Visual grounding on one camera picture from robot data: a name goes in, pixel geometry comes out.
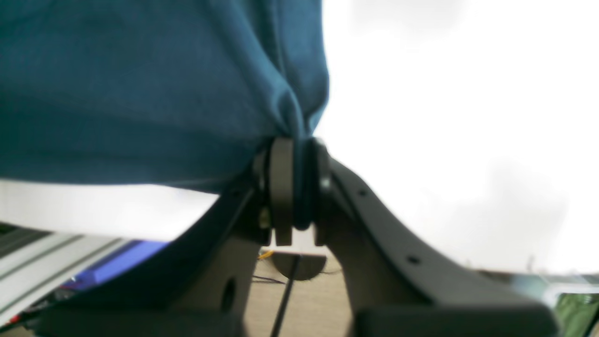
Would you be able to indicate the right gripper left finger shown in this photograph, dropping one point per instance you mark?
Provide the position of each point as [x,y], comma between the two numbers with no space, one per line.
[198,285]

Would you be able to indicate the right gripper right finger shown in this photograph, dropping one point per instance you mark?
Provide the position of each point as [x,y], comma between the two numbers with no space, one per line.
[399,286]

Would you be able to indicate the dark teal T-shirt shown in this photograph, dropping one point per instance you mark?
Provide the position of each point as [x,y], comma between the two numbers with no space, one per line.
[165,92]

